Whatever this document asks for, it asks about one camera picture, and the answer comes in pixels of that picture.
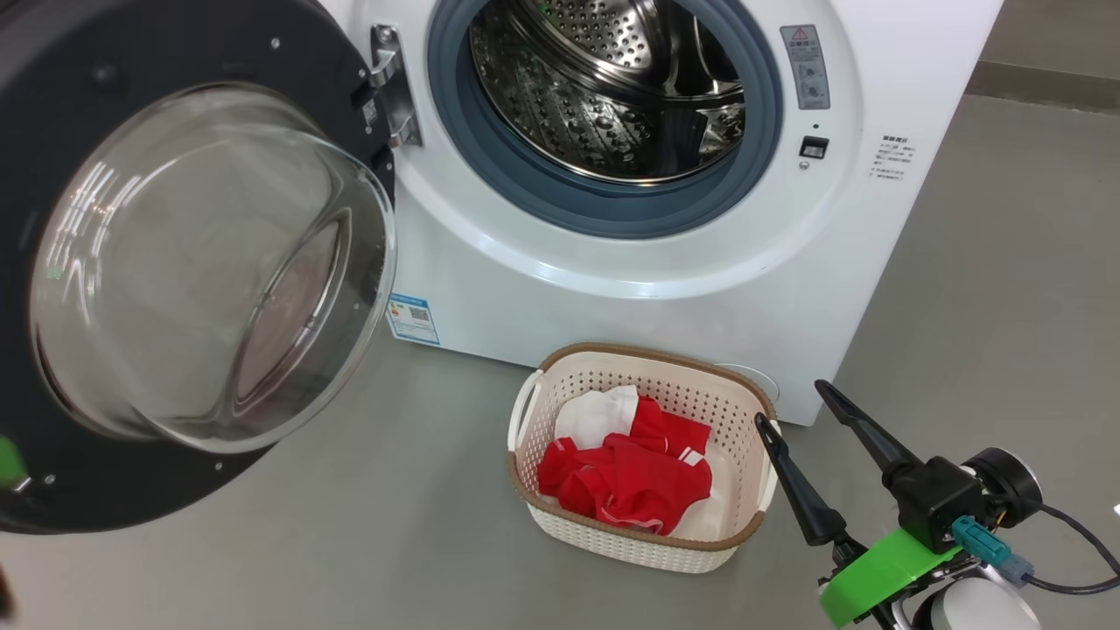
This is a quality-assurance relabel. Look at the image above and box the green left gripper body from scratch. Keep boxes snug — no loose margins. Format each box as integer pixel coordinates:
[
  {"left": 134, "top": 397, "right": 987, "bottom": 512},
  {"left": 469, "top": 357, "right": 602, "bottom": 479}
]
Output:
[{"left": 0, "top": 434, "right": 28, "bottom": 492}]

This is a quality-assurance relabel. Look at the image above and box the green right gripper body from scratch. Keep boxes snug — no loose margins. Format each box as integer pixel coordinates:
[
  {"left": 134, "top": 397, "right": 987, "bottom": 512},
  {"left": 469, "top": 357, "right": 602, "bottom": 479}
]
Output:
[{"left": 817, "top": 527, "right": 964, "bottom": 630}]

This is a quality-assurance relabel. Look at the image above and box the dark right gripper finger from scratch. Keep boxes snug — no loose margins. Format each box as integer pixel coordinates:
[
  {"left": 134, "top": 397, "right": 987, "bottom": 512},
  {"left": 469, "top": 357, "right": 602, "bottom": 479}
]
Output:
[
  {"left": 813, "top": 378, "right": 925, "bottom": 481},
  {"left": 754, "top": 412, "right": 849, "bottom": 548}
]

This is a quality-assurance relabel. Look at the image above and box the red garment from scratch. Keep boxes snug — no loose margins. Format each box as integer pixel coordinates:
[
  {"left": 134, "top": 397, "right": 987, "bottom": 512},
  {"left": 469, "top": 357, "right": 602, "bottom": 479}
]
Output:
[{"left": 535, "top": 395, "right": 715, "bottom": 537}]

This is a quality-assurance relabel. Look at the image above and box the white garment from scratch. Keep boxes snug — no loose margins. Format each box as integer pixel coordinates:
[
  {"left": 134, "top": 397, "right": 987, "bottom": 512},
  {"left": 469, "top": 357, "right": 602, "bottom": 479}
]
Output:
[{"left": 553, "top": 384, "right": 729, "bottom": 540}]

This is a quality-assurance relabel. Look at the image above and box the black glass washing machine door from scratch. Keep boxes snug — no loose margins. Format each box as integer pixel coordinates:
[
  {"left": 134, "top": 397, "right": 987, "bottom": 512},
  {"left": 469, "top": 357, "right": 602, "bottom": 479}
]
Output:
[{"left": 0, "top": 0, "right": 400, "bottom": 536}]

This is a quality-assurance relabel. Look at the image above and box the cream perforated laundry basket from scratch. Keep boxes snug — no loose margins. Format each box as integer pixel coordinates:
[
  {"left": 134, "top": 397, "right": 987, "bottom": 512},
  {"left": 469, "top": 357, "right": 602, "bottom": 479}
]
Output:
[{"left": 507, "top": 341, "right": 781, "bottom": 575}]

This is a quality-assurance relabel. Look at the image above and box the white front-load washing machine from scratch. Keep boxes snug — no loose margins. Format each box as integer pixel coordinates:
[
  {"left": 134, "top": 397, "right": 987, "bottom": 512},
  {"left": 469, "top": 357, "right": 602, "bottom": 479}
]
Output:
[{"left": 317, "top": 0, "right": 1006, "bottom": 428}]

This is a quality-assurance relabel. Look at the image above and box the grey rubber door gasket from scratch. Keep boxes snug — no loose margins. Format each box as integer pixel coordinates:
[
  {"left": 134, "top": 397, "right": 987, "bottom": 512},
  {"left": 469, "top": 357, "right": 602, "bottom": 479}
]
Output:
[{"left": 426, "top": 0, "right": 785, "bottom": 241}]

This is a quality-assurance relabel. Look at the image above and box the steel washing drum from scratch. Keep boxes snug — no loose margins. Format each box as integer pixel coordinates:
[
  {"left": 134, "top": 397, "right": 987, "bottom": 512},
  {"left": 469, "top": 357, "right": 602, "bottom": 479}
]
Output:
[{"left": 469, "top": 0, "right": 747, "bottom": 186}]

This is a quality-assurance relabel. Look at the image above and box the metal door hinge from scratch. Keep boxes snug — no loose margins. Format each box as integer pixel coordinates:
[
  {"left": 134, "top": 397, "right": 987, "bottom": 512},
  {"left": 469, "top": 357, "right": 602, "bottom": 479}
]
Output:
[{"left": 368, "top": 24, "right": 424, "bottom": 149}]

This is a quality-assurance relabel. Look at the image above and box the grey warning sticker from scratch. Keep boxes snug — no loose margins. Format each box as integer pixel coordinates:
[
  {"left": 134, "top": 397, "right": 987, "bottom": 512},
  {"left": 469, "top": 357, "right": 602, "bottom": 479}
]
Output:
[{"left": 780, "top": 24, "right": 831, "bottom": 112}]

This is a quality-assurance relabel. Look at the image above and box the blue energy label sticker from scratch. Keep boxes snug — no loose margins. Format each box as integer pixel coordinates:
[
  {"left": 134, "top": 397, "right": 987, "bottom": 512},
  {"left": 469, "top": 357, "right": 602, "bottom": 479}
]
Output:
[{"left": 387, "top": 292, "right": 441, "bottom": 347}]

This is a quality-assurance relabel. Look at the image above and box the right arm teal-plug cable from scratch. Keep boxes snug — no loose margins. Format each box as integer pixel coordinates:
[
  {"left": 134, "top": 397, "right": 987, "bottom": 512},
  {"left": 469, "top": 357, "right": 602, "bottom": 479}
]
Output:
[{"left": 951, "top": 502, "right": 1120, "bottom": 597}]

